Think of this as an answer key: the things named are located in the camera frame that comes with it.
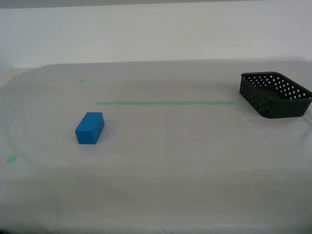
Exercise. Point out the blue rectangular block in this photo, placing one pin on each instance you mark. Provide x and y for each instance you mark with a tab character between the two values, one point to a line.
89	129

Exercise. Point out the black perforated plastic basket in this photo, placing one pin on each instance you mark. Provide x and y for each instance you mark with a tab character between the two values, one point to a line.
268	108

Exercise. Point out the long green tape strip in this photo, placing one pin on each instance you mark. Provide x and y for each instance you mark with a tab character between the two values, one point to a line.
170	103

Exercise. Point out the white table cloth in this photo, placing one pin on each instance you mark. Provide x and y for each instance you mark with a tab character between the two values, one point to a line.
170	170

